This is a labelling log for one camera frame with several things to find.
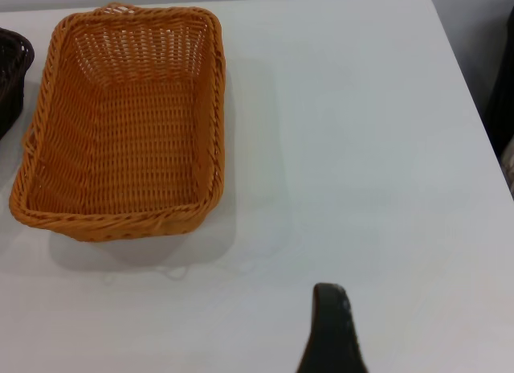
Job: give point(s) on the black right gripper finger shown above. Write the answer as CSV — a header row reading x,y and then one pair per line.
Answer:
x,y
333,333

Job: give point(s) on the black background object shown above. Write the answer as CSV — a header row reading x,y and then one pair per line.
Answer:
x,y
504,87

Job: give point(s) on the black woven wicker basket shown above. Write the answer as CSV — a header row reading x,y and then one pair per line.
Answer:
x,y
10,67

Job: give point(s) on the orange woven wicker basket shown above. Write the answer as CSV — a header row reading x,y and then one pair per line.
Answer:
x,y
120,148

